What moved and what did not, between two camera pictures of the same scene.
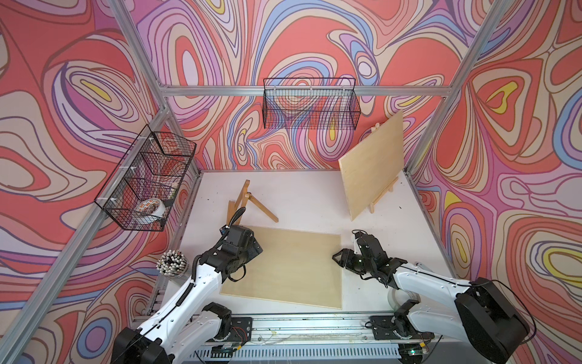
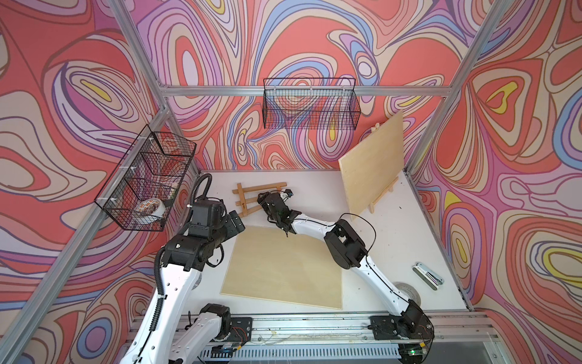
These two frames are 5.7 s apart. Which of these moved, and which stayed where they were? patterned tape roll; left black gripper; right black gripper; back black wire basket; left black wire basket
Moved: left black gripper; right black gripper
Stayed: patterned tape roll; back black wire basket; left black wire basket
